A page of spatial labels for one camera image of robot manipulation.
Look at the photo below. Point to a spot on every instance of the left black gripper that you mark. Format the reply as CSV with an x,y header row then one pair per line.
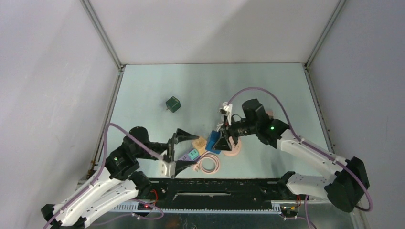
x,y
180,136

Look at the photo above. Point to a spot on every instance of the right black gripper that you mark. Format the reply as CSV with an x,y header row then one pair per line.
x,y
222,143

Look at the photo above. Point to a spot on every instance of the blue cube socket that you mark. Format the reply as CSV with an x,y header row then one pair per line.
x,y
212,139

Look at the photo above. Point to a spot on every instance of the teal USB charger plug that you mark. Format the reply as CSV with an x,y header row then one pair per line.
x,y
193,154

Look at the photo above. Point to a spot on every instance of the beige cube socket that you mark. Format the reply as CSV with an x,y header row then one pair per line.
x,y
200,145

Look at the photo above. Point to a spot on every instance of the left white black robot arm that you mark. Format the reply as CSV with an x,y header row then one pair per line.
x,y
117,179

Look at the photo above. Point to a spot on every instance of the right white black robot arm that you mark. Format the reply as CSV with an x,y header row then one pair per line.
x,y
341,181

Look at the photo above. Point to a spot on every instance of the small brown plug adapter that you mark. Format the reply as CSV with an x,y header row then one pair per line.
x,y
270,113

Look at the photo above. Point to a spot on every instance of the purple power strip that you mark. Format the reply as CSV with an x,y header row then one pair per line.
x,y
185,157

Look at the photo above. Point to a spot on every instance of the pink round power strip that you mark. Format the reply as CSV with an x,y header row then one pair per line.
x,y
235,148

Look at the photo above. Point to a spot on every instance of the dark green cube socket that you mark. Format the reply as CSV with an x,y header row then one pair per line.
x,y
173,104

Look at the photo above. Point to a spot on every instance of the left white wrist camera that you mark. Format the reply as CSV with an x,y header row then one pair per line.
x,y
167,169

